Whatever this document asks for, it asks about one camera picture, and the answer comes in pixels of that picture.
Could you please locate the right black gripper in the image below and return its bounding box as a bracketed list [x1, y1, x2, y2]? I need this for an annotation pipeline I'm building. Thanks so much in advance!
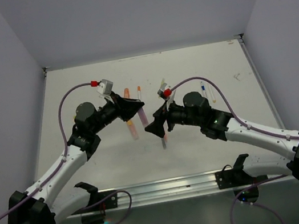
[140, 92, 204, 140]

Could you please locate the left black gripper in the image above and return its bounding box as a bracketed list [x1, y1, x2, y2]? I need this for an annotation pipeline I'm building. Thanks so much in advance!
[85, 85, 147, 134]

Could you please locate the blue white marker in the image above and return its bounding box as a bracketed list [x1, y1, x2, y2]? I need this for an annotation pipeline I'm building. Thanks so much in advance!
[200, 81, 208, 98]

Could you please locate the yellow white marker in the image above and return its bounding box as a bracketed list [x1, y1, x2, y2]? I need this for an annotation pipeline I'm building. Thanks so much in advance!
[207, 83, 217, 103]

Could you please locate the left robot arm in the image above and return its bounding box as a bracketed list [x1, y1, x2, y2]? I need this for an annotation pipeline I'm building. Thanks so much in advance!
[7, 93, 144, 224]

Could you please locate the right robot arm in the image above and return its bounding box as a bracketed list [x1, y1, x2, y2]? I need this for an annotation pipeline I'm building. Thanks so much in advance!
[144, 92, 299, 184]

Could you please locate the purple slim pen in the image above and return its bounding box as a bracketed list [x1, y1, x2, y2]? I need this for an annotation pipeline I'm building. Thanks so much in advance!
[161, 138, 167, 149]

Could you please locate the orange highlighter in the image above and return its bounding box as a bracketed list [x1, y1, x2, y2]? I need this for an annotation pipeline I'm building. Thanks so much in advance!
[123, 87, 130, 98]

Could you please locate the orange capped white marker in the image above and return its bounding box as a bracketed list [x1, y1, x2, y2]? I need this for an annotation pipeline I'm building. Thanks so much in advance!
[137, 86, 142, 100]

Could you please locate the yellow capped pink highlighter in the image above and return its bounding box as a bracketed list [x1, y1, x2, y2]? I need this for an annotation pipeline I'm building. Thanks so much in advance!
[127, 119, 139, 140]

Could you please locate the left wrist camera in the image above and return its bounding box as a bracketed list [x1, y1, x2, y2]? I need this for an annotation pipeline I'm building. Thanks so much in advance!
[96, 79, 114, 98]

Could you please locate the aluminium rail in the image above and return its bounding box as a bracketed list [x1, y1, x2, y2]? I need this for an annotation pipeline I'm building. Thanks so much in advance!
[65, 156, 291, 219]

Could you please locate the left base bracket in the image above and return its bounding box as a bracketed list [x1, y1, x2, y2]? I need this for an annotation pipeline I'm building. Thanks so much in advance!
[95, 190, 118, 212]

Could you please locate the base bracket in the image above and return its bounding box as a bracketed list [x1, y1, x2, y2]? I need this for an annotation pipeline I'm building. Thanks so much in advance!
[95, 190, 118, 212]
[215, 164, 268, 189]

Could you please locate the right base bracket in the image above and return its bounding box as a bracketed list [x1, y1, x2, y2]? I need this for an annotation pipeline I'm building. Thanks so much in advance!
[215, 164, 268, 189]

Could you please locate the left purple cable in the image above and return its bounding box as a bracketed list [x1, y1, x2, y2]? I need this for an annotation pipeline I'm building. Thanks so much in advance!
[0, 79, 123, 224]

